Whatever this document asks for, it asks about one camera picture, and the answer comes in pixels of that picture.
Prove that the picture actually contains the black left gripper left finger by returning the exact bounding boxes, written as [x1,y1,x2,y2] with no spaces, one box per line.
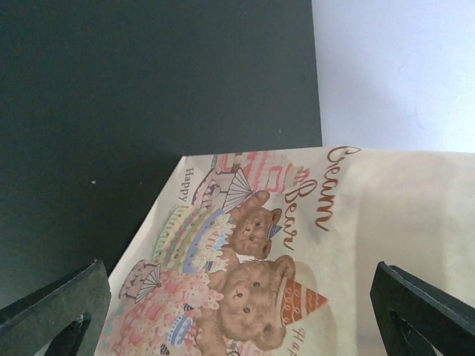
[1,260,111,355]

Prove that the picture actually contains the cream bear-print paper bag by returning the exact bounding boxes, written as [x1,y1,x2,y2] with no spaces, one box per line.
[96,145,474,355]

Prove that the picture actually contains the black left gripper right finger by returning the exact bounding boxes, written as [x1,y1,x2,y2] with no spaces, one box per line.
[370,261,474,355]

